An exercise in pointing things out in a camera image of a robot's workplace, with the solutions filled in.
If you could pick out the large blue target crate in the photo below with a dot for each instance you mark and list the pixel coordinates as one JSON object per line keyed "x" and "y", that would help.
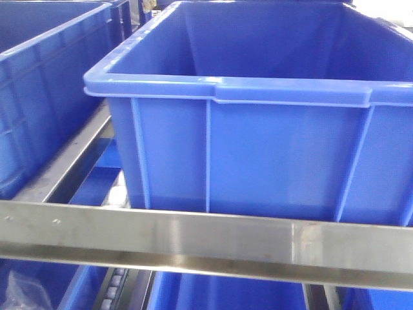
{"x": 287, "y": 109}

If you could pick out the blue crate lower shelf middle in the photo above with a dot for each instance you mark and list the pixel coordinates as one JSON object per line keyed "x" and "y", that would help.
{"x": 193, "y": 291}

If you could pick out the blue crate lower shelf left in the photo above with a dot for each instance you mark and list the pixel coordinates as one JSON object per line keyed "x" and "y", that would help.
{"x": 42, "y": 285}

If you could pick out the blue crate left neighbour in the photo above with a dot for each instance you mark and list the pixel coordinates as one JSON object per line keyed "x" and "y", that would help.
{"x": 46, "y": 48}

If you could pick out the blue crate shelf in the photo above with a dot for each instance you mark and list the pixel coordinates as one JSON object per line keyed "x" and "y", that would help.
{"x": 193, "y": 291}
{"x": 42, "y": 285}

